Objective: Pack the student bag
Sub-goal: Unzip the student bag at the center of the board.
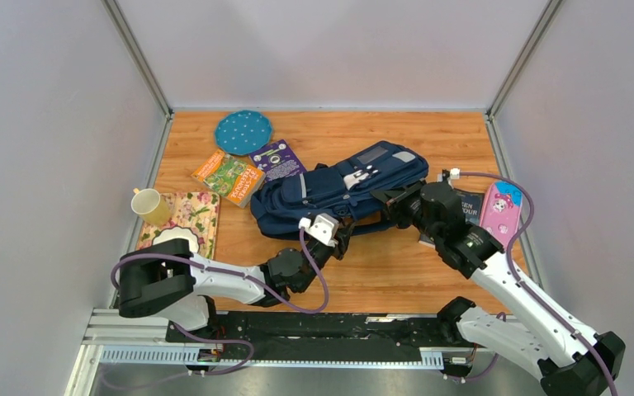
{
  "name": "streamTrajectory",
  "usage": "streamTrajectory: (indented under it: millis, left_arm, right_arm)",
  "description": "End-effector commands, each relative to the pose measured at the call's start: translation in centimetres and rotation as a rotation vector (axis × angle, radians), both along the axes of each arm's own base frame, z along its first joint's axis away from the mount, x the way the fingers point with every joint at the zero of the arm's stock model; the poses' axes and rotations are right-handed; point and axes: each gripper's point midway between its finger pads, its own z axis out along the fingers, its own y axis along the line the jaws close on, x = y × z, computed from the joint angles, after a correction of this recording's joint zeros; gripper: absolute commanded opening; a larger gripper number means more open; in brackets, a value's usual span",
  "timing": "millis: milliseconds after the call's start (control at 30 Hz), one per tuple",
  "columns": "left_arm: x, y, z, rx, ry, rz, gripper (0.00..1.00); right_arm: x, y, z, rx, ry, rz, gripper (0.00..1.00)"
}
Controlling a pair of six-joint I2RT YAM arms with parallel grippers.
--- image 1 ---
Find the pink cartoon pencil case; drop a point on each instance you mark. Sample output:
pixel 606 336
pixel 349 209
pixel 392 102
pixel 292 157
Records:
pixel 501 211

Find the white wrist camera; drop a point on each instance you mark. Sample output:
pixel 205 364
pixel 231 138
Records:
pixel 449 175
pixel 323 228

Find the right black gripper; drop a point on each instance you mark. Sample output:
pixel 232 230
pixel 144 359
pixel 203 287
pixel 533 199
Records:
pixel 395 203

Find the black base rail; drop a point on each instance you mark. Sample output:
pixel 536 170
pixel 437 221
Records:
pixel 292 336

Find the yellow mug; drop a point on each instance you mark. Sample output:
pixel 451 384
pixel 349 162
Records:
pixel 150 206

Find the orange treehouse book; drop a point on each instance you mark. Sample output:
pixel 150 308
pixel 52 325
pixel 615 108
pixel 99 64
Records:
pixel 230 177

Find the navy blue backpack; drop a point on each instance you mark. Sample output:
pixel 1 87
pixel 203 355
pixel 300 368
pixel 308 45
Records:
pixel 343 190

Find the floral placemat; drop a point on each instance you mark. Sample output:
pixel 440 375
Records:
pixel 198 211

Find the white scalloped bowl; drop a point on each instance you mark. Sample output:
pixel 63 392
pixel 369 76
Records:
pixel 178 232

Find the purple treehouse book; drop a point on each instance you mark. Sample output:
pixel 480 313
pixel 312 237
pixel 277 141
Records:
pixel 277 160

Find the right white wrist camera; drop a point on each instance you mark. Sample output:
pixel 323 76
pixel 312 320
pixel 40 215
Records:
pixel 449 175

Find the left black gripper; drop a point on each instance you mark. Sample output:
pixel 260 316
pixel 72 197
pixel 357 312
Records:
pixel 343 239

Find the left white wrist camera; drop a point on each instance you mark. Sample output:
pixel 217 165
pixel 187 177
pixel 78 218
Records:
pixel 323 228

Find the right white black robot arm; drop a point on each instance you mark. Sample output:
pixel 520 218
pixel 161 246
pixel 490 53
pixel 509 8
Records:
pixel 566 356

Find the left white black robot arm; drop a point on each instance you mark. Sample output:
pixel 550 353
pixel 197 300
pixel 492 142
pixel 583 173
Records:
pixel 170 281

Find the Nineteen Eighty-Four dark book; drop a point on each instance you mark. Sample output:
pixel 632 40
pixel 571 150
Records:
pixel 470 207

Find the teal polka dot plate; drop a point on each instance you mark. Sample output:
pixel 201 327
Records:
pixel 243 132

